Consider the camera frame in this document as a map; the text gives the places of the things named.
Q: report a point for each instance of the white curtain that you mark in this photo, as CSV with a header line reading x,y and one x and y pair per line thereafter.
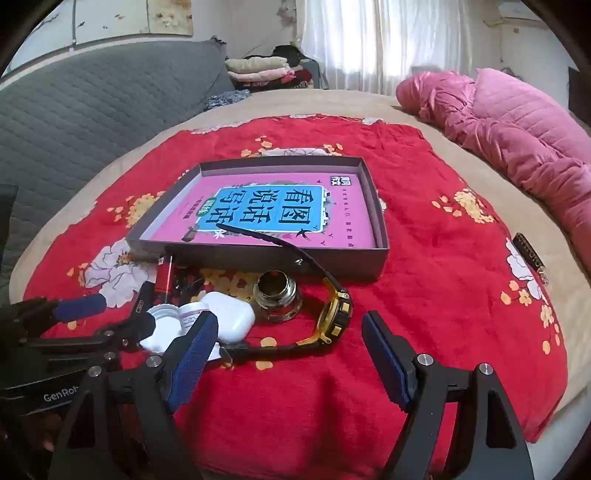
x,y
383,41

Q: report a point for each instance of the black hair claw clip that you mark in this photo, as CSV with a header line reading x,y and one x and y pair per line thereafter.
x,y
188,284

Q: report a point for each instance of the white earbuds case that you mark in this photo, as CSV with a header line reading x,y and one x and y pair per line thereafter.
x,y
231,316

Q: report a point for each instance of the red lighter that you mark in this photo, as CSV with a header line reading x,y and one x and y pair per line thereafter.
x,y
164,281

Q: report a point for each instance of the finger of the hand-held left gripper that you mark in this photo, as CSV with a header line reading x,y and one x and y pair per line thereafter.
x,y
129,332
78,308

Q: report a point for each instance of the beige folded garment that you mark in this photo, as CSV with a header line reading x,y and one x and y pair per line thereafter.
x,y
256,63

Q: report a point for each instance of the beige bed sheet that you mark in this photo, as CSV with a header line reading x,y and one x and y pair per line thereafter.
x,y
323,101

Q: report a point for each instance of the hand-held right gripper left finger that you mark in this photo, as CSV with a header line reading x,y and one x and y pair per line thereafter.
x,y
198,350

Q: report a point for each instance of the black and yellow wristwatch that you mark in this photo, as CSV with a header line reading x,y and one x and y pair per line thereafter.
x,y
339,314

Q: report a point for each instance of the black gold patterned case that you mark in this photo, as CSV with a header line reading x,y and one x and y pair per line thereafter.
x,y
531,254

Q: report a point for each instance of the small glass jar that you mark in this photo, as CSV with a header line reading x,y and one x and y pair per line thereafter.
x,y
277,304

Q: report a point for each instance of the pink quilted duvet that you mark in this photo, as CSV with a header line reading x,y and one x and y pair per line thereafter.
x,y
508,120

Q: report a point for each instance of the dark red patterned garment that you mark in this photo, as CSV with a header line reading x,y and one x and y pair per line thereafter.
x,y
302,79

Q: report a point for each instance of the red floral blanket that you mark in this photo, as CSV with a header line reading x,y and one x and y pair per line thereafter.
x,y
438,277

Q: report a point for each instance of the pink and blue book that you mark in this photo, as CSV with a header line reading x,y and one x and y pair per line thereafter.
x,y
258,182

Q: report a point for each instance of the grey cardboard box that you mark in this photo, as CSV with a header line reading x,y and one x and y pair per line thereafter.
x,y
221,256

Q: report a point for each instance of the white ribbed bottle cap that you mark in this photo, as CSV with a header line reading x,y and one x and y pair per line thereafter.
x,y
162,334

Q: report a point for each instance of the blue patterned cloth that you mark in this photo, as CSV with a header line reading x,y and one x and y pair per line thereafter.
x,y
226,99

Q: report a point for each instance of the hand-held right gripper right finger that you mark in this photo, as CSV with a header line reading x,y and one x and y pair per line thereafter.
x,y
383,360

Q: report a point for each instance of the white pill bottle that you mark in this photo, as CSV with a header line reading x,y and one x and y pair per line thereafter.
x,y
189,318

